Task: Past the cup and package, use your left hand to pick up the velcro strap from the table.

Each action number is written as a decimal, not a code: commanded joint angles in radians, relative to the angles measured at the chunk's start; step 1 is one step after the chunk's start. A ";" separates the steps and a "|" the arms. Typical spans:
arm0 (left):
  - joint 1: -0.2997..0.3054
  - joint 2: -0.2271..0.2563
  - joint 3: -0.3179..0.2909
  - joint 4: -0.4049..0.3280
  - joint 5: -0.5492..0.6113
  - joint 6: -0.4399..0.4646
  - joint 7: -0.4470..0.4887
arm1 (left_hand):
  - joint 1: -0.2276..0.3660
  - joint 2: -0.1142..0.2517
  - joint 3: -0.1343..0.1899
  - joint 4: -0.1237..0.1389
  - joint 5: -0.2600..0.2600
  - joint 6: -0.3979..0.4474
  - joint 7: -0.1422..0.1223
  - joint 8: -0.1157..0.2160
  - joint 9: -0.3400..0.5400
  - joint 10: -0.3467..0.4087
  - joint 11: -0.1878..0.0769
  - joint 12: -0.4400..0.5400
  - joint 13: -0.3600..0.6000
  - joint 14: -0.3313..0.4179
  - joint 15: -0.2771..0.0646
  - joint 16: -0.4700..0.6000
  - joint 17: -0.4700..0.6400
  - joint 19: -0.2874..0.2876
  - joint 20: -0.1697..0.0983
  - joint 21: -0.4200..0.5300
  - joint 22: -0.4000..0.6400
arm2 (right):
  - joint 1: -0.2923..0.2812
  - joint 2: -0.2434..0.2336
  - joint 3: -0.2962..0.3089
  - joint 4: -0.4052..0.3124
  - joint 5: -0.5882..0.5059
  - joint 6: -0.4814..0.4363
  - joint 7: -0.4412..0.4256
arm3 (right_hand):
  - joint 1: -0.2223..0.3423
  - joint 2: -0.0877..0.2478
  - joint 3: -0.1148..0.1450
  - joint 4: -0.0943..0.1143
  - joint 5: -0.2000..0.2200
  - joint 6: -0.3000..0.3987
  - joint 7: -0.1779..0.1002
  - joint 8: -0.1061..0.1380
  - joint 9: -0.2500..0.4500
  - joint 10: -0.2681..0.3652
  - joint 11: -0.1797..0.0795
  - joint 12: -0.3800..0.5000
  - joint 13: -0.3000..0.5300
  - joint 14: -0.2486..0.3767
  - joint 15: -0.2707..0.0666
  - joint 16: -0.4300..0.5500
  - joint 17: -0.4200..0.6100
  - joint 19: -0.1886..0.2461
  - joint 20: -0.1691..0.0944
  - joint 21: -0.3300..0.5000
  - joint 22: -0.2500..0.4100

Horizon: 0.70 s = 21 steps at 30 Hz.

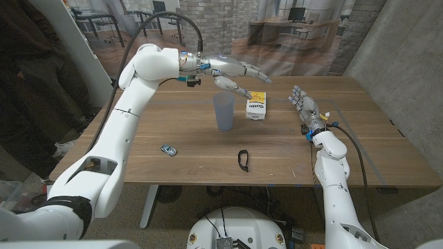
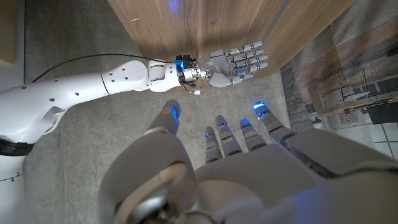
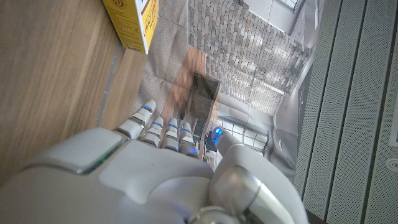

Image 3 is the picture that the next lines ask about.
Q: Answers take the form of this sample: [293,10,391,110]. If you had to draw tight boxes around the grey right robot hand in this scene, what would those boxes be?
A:
[0,99,310,224]

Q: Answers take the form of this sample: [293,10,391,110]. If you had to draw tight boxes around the yellow white brown sugar box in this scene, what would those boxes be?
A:
[102,0,159,55]

